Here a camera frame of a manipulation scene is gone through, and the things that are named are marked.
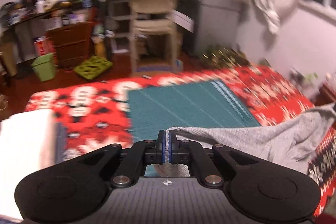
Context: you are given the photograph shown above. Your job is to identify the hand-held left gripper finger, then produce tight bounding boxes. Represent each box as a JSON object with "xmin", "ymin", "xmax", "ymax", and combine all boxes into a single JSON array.
[
  {"xmin": 76, "ymin": 130, "xmax": 166, "ymax": 188},
  {"xmin": 168, "ymin": 132, "xmax": 259, "ymax": 186}
]

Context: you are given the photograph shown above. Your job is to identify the grey polo shirt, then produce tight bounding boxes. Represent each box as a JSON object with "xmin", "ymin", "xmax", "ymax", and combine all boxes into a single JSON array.
[{"xmin": 144, "ymin": 103, "xmax": 336, "ymax": 178}]

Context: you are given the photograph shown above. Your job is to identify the green cutting mat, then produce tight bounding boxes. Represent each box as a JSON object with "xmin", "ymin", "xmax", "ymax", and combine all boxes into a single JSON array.
[{"xmin": 128, "ymin": 80, "xmax": 261, "ymax": 143}]

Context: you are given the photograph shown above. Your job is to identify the red patterned blanket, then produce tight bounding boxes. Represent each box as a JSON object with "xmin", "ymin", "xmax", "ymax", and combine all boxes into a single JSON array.
[{"xmin": 24, "ymin": 64, "xmax": 336, "ymax": 218}]

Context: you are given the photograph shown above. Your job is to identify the cardboard box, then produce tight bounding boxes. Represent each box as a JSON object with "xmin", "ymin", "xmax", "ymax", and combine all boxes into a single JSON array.
[{"xmin": 136, "ymin": 59, "xmax": 184, "ymax": 73}]

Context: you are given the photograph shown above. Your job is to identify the folded blue jeans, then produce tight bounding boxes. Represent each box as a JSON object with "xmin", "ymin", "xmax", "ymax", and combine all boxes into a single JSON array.
[{"xmin": 54, "ymin": 122, "xmax": 69, "ymax": 161}]

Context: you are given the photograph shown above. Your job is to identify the green tinsel garland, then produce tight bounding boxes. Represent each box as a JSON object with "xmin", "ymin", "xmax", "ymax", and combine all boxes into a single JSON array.
[{"xmin": 201, "ymin": 46, "xmax": 250, "ymax": 69}]

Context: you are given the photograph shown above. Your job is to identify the lime green flat crate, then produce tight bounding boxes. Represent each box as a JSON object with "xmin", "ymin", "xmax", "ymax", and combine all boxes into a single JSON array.
[{"xmin": 74, "ymin": 55, "xmax": 113, "ymax": 80}]

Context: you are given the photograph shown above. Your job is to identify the white flat box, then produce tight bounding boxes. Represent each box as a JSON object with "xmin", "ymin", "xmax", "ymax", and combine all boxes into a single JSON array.
[{"xmin": 172, "ymin": 9, "xmax": 195, "ymax": 33}]

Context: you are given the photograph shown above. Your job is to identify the grey refrigerator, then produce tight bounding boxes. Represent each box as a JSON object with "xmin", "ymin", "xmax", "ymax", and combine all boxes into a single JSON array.
[{"xmin": 185, "ymin": 0, "xmax": 243, "ymax": 55}]

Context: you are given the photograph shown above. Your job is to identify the black desk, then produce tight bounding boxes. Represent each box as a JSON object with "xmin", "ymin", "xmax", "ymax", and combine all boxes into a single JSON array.
[{"xmin": 98, "ymin": 0, "xmax": 204, "ymax": 62}]

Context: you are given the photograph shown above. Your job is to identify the brown wooden drawer cabinet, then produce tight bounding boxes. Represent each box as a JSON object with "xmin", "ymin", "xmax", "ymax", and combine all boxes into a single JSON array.
[{"xmin": 46, "ymin": 22, "xmax": 96, "ymax": 68}]

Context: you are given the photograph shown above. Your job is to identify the white folded garment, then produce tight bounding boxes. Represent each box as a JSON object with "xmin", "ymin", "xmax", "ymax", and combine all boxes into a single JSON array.
[{"xmin": 0, "ymin": 110, "xmax": 57, "ymax": 222}]

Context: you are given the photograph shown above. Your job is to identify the green waste bin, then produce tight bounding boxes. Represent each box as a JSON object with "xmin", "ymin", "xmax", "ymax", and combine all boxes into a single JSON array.
[{"xmin": 31, "ymin": 53, "xmax": 58, "ymax": 82}]

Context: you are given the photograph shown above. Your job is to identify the beige plastic chair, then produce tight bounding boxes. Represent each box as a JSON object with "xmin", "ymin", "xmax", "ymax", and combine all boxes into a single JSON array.
[{"xmin": 129, "ymin": 0, "xmax": 181, "ymax": 73}]

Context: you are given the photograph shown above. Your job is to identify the red and white box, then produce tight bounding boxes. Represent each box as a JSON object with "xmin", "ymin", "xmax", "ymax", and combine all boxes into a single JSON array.
[{"xmin": 34, "ymin": 36, "xmax": 55, "ymax": 58}]

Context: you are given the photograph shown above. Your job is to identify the dark wooden nightstand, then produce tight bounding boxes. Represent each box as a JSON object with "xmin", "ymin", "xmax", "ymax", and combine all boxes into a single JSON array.
[{"xmin": 315, "ymin": 84, "xmax": 336, "ymax": 106}]

